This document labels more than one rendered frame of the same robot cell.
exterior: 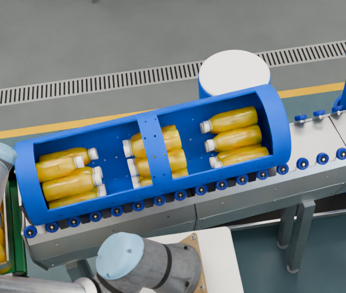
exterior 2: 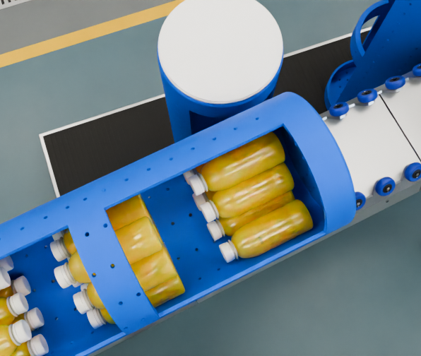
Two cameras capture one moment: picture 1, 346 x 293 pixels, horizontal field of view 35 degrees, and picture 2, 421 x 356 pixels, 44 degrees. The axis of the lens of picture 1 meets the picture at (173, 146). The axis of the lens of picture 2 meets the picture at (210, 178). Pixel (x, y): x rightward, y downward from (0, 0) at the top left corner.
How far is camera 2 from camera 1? 1.07 m
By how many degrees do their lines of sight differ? 24
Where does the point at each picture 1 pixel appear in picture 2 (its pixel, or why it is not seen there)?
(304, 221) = not seen: hidden behind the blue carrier
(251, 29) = not seen: outside the picture
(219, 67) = (191, 33)
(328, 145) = (386, 152)
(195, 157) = (181, 217)
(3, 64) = not seen: outside the picture
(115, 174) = (51, 274)
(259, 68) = (261, 28)
